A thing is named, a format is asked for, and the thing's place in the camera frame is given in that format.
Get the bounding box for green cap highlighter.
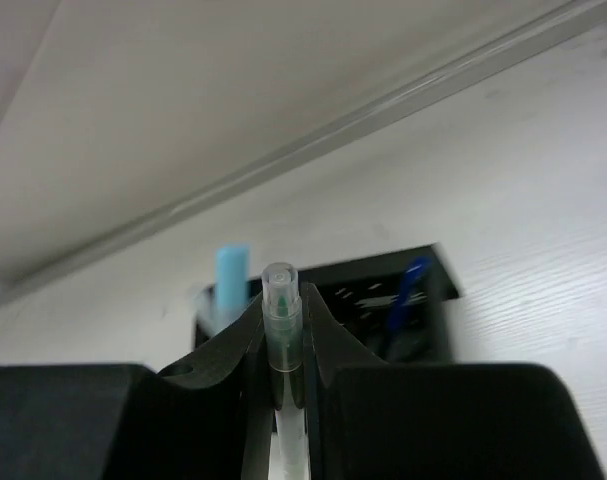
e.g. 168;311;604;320
189;288;218;337

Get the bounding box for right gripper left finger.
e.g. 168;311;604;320
0;300;273;479

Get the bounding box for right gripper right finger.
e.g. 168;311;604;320
301;283;605;479

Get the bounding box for green pen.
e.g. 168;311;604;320
262;262;307;479

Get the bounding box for blue cap highlighter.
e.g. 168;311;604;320
213;245;249;326

